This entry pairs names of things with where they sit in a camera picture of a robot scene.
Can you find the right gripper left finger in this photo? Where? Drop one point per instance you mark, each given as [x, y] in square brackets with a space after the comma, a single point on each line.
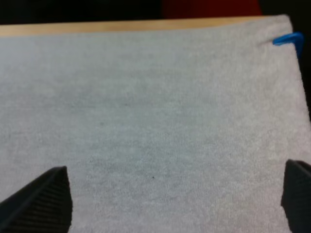
[40, 206]

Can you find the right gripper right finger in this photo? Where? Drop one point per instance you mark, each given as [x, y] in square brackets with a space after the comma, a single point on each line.
[298, 194]

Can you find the blue clip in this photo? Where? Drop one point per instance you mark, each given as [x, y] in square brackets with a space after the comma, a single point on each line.
[290, 41]

